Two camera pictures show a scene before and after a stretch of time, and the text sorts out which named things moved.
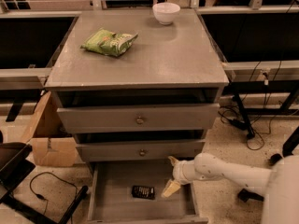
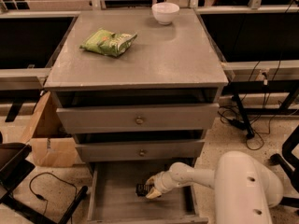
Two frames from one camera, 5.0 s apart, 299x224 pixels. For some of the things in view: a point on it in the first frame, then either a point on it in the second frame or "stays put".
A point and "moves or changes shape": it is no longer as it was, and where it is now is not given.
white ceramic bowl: [165, 12] stays put
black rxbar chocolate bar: [143, 191] moves or changes shape
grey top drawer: [138, 118] stays put
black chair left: [14, 169] stays put
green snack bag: [109, 42] stays put
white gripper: [178, 173] → [161, 183]
